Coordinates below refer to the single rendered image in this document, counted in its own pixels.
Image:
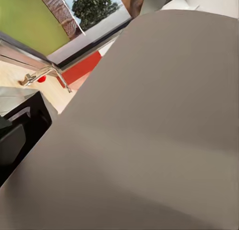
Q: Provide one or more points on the paper coffee filter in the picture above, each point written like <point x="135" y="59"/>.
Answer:
<point x="150" y="141"/>

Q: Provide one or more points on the drop in sink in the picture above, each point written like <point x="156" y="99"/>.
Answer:
<point x="11" y="97"/>

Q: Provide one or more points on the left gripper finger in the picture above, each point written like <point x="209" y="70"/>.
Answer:
<point x="12" y="139"/>

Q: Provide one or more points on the coffee maker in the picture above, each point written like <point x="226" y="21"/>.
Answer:
<point x="36" y="115"/>

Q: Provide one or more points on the fixed window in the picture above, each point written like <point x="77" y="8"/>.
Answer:
<point x="35" y="33"/>

